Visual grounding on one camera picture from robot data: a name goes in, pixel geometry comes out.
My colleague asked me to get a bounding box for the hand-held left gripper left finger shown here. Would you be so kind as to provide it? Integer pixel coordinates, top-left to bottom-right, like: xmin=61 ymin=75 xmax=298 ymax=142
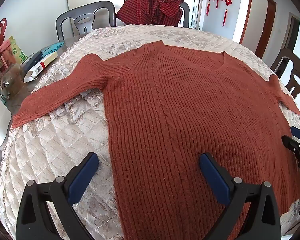
xmin=16 ymin=152 xmax=99 ymax=240

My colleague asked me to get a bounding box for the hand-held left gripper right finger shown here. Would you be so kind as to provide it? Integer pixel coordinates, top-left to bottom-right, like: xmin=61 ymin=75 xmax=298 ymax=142
xmin=199 ymin=152 xmax=282 ymax=240

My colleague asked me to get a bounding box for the rust knit sweater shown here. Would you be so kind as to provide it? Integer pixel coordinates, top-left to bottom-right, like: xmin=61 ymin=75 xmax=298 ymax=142
xmin=12 ymin=40 xmax=300 ymax=240

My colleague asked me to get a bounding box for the beige quilted blanket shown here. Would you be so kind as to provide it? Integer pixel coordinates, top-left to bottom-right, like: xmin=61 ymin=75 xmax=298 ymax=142
xmin=0 ymin=24 xmax=300 ymax=240

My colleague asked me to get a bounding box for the dark brown chair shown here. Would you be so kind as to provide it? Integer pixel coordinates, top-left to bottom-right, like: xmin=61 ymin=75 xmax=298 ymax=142
xmin=270 ymin=48 xmax=300 ymax=98

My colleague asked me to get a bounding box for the dark wooden door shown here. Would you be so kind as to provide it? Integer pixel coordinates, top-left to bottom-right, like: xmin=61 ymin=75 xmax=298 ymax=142
xmin=281 ymin=12 xmax=300 ymax=55

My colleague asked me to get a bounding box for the glass jar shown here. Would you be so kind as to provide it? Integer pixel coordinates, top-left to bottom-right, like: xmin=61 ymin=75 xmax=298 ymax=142
xmin=0 ymin=64 xmax=25 ymax=100

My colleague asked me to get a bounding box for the white box red label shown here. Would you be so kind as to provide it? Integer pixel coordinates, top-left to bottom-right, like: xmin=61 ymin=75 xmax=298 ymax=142
xmin=23 ymin=52 xmax=58 ymax=83

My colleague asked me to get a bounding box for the brown framed wooden door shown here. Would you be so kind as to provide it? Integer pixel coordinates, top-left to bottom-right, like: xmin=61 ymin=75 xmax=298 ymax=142
xmin=240 ymin=0 xmax=277 ymax=59

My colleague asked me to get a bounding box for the dark blue box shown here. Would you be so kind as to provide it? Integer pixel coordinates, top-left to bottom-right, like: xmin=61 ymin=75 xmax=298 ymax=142
xmin=21 ymin=51 xmax=43 ymax=72

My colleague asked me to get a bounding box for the teal lace mat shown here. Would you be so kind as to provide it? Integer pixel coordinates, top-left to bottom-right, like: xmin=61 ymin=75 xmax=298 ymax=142
xmin=39 ymin=41 xmax=65 ymax=55

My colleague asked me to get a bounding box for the pink gift bag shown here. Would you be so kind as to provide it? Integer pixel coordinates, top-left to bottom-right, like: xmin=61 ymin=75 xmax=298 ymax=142
xmin=0 ymin=39 xmax=18 ymax=68

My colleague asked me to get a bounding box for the grey plastic chair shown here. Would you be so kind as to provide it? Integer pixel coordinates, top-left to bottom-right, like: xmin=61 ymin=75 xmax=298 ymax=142
xmin=179 ymin=2 xmax=190 ymax=28
xmin=56 ymin=1 xmax=116 ymax=42

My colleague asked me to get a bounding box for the glass balcony door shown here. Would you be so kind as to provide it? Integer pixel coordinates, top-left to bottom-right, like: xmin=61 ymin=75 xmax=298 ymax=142
xmin=192 ymin=0 xmax=205 ymax=30

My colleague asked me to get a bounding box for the red plaid shirt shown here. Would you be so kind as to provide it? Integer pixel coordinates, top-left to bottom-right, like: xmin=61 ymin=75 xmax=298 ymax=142
xmin=116 ymin=0 xmax=185 ymax=27

